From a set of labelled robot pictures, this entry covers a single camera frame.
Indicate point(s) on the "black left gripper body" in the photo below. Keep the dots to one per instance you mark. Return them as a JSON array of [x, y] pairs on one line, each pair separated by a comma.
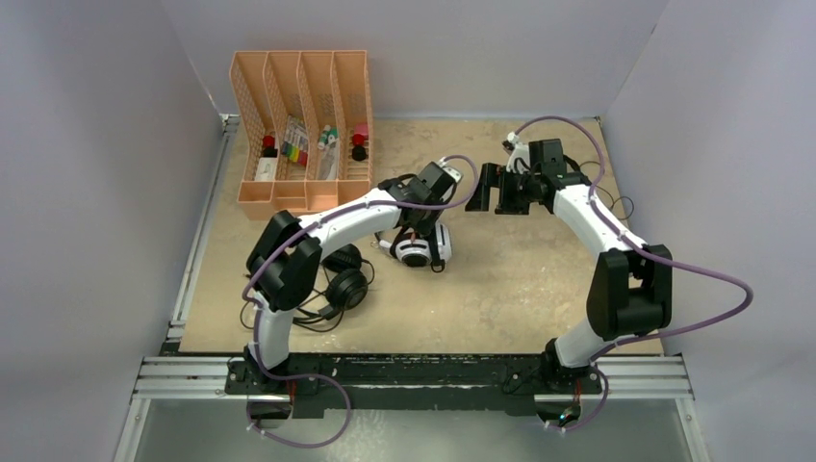
[[425, 222]]

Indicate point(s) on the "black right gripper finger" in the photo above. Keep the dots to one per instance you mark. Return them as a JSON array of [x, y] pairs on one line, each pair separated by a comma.
[[491, 175], [480, 199]]

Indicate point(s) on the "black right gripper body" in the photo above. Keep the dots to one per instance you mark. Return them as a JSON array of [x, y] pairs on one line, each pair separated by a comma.
[[518, 192]]

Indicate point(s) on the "white and black headphones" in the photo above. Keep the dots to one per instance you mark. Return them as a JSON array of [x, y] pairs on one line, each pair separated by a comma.
[[414, 251]]

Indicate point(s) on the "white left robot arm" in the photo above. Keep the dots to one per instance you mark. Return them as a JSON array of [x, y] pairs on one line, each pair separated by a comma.
[[284, 264]]

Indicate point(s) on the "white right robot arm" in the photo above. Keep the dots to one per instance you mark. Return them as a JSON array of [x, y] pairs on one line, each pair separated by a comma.
[[630, 292]]

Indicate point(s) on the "black and blue headphones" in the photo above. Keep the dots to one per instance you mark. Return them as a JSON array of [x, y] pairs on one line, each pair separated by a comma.
[[349, 287]]

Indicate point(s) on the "black cap right slot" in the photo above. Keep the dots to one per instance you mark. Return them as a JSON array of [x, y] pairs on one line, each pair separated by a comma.
[[359, 153]]

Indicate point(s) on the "clear plastic packaged item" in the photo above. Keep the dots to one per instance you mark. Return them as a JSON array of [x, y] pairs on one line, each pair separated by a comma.
[[329, 161]]

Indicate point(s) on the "pink item right slot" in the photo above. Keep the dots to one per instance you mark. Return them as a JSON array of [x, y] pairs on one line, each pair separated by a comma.
[[362, 129]]

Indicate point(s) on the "coloured marker set pack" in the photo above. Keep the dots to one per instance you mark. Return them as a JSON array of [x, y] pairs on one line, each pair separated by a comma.
[[295, 144]]

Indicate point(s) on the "peach plastic file organizer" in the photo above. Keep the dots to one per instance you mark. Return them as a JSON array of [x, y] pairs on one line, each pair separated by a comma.
[[308, 119]]

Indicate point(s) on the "white product box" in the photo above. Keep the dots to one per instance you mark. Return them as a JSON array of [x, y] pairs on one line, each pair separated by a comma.
[[266, 169]]

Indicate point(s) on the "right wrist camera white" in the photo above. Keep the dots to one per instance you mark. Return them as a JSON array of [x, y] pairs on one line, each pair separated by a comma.
[[518, 153]]

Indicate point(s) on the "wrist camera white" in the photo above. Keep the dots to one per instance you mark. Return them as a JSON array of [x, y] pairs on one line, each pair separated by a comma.
[[518, 153], [454, 173]]

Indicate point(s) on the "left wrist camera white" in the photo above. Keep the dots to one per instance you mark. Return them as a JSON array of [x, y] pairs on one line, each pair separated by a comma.
[[454, 173]]

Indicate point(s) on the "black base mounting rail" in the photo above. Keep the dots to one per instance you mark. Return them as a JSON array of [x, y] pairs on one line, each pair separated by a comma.
[[517, 384]]

